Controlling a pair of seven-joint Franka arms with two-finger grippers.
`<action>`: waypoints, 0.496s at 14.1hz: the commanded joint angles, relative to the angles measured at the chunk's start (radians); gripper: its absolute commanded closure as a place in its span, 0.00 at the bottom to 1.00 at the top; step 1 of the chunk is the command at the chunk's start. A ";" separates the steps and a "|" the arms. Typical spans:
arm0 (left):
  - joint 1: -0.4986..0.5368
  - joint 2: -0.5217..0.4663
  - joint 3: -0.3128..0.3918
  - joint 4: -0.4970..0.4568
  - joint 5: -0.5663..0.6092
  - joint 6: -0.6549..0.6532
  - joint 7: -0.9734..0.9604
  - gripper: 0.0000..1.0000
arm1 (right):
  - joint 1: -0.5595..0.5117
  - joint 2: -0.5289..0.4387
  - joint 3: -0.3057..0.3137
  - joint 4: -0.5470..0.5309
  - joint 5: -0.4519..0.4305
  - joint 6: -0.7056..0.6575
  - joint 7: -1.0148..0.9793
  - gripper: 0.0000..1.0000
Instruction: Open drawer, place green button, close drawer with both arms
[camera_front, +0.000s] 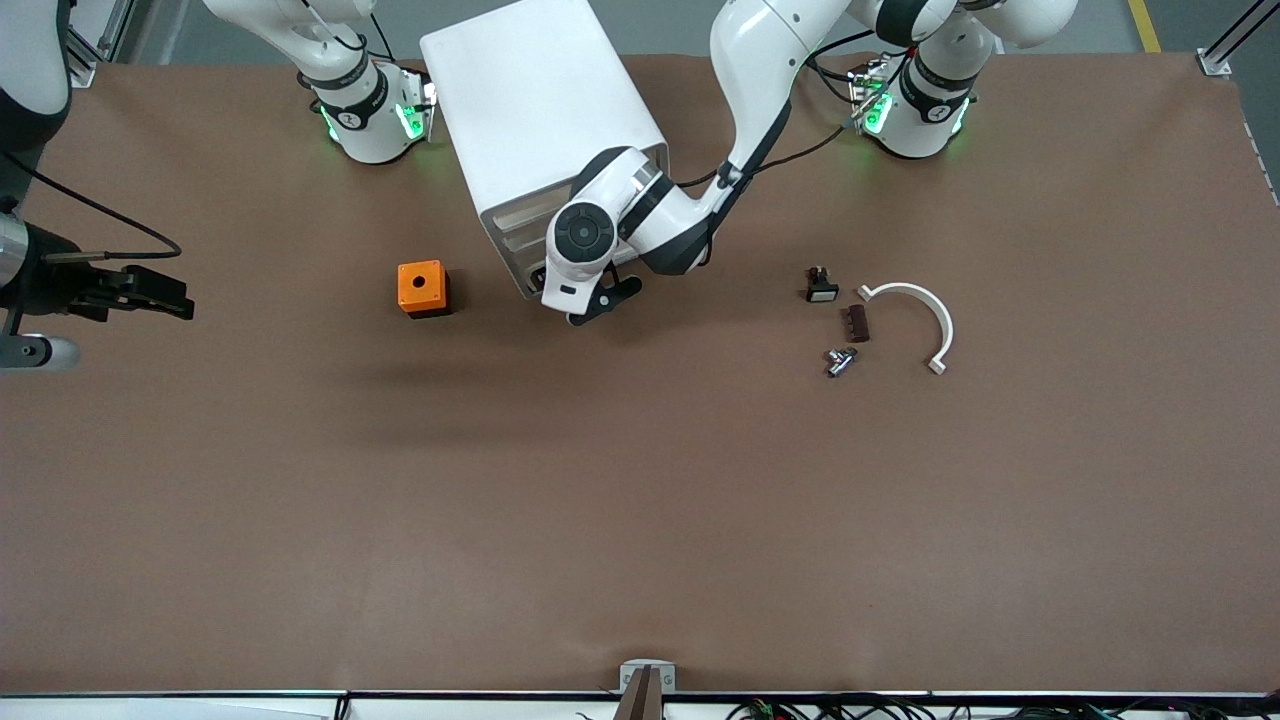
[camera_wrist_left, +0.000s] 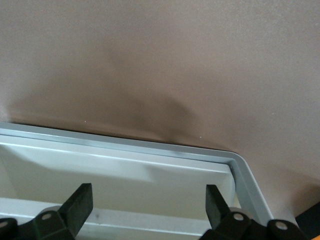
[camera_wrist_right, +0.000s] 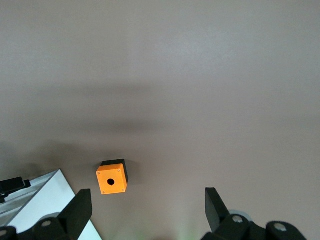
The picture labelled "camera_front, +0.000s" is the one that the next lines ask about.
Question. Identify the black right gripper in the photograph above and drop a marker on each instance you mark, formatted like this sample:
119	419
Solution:
52	283

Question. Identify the white plastic drawer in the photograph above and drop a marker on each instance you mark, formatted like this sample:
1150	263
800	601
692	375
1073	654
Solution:
520	216
530	234
526	272

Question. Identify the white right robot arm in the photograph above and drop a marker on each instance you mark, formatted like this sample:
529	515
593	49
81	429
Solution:
360	125

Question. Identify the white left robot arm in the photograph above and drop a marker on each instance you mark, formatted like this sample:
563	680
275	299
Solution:
760	60

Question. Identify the white plastic drawer cabinet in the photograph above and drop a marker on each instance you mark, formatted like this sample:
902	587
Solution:
520	100

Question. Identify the brown terminal block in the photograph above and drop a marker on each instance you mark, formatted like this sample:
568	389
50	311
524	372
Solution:
859	324

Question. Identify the orange button enclosure box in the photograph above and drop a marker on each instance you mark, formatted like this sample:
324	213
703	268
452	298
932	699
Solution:
420	285

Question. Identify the black white rectangular switch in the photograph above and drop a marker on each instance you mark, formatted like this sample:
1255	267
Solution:
822	290

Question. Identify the aluminium frame post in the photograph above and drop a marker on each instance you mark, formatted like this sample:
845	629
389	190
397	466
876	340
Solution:
85	73
1215	63

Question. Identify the silver metal key switch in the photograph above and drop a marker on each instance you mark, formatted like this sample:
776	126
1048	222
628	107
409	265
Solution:
840	363

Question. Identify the white curved plastic bracket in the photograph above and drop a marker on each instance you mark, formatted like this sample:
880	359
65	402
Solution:
947	330

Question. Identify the grey metal mounting bracket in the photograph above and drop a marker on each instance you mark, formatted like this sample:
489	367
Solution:
630	675

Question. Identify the white table edge rail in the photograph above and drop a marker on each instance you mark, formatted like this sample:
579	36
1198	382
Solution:
200	708

